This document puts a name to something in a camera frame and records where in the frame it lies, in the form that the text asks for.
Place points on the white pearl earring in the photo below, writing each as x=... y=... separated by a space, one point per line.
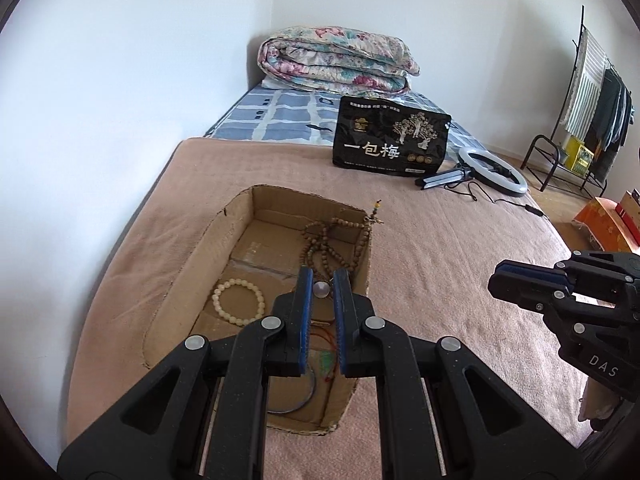
x=322 y=288

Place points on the yellow green box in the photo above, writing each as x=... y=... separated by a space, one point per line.
x=580 y=155

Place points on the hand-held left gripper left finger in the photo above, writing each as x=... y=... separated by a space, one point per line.
x=306 y=320

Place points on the folded floral quilt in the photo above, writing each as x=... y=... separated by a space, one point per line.
x=340 y=60

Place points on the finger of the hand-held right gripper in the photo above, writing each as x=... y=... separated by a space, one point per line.
x=525 y=300
x=530 y=275

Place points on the orange box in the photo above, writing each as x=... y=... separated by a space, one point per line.
x=597 y=222

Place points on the dark hanging clothing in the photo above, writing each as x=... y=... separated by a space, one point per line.
x=610 y=120

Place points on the blue checked bed sheet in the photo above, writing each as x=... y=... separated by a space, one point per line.
x=280 y=115

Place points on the black snack bag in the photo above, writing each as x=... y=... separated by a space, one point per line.
x=385 y=135

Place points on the pink blanket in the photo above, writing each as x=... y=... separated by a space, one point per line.
x=450 y=260

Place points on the red box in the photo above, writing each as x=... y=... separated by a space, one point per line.
x=630 y=217

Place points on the striped hanging cloth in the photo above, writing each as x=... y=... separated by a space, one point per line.
x=585 y=80

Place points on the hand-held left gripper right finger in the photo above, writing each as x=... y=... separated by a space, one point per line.
x=341 y=320

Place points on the dark blue bangle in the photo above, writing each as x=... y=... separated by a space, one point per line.
x=313 y=385

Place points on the black metal clothes rack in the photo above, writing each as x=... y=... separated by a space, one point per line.
x=542 y=142

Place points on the cardboard box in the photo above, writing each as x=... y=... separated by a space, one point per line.
x=170 y=305

